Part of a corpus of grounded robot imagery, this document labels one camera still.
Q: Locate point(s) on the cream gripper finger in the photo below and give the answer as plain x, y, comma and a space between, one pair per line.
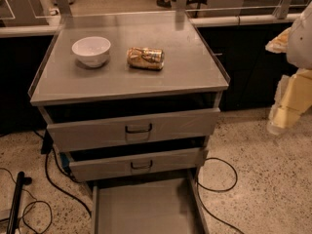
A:
279, 44
293, 97

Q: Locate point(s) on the orange soda can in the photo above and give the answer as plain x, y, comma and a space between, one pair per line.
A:
146, 58

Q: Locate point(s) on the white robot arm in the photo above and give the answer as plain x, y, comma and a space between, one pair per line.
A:
299, 50

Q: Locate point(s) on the grey metal drawer cabinet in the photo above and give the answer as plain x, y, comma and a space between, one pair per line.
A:
66, 90

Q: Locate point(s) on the grey bottom drawer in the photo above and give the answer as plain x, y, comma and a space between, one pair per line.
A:
161, 203

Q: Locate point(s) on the grey drawer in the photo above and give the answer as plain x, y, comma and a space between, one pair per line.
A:
140, 164
92, 134
161, 203

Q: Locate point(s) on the grey top drawer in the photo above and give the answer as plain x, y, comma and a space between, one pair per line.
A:
92, 134

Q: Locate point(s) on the grey middle drawer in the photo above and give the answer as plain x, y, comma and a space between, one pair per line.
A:
140, 164

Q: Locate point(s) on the person's shoes in background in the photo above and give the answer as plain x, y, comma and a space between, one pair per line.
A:
164, 4

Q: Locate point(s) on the white ceramic bowl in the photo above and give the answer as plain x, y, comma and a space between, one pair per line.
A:
92, 51

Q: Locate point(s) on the black bar on floor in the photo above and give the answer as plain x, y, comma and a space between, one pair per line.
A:
15, 207

